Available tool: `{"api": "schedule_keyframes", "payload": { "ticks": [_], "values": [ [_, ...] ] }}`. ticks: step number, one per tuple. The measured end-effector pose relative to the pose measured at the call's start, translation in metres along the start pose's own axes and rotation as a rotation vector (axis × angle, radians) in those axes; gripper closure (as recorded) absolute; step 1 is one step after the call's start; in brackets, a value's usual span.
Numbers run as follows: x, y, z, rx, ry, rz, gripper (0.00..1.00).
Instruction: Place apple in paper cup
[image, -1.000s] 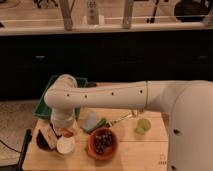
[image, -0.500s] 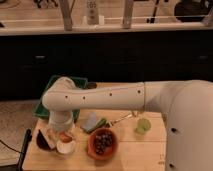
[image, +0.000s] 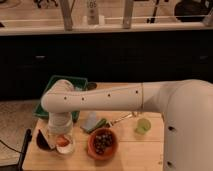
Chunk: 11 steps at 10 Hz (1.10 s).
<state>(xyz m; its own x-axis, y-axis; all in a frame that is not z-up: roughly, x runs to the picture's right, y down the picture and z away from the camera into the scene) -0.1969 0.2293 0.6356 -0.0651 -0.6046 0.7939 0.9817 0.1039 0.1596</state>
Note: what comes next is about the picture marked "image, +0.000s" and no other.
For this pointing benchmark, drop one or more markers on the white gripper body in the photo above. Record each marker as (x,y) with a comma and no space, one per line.
(60,123)

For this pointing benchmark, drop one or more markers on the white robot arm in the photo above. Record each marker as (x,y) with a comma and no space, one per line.
(186,107)

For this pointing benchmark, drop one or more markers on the white paper cup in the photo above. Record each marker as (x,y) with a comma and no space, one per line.
(67,149)

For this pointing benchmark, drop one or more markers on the green plastic cup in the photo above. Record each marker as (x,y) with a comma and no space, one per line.
(143,126)

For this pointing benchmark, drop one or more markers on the dark brown bowl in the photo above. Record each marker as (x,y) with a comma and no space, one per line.
(44,141)

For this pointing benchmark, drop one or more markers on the green plastic tray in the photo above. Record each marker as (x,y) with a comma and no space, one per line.
(79,84)

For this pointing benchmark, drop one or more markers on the orange bowl with nuts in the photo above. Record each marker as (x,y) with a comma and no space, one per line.
(102,144)

